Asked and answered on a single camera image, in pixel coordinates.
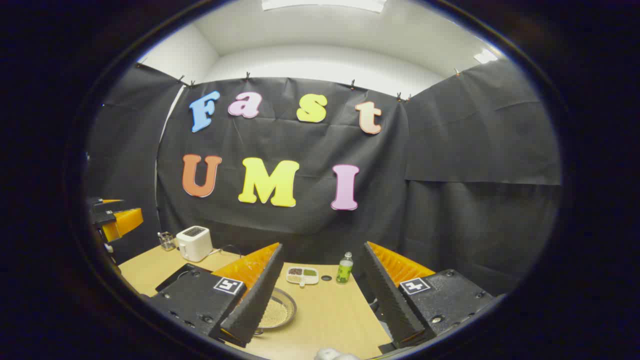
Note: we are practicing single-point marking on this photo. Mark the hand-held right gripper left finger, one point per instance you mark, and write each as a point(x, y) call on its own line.
point(255, 295)

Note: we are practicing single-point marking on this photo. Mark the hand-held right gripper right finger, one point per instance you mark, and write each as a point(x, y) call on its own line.
point(387, 295)

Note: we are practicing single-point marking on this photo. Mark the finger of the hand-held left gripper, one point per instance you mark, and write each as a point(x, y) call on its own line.
point(122, 222)
point(105, 202)

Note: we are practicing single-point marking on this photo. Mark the black induction cooktop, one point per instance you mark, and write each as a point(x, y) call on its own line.
point(175, 280)

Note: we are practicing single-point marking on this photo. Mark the pile of soybeans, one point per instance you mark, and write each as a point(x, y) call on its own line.
point(276, 314)

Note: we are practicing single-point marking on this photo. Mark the green drink bottle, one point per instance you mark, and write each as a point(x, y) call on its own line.
point(344, 271)

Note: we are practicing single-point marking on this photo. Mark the white divided bean dish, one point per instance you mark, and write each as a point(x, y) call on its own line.
point(302, 276)

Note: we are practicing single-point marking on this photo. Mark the white toaster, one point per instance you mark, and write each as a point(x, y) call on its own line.
point(194, 245)

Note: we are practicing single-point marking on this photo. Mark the ceiling light panel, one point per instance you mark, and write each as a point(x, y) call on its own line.
point(325, 4)
point(485, 56)

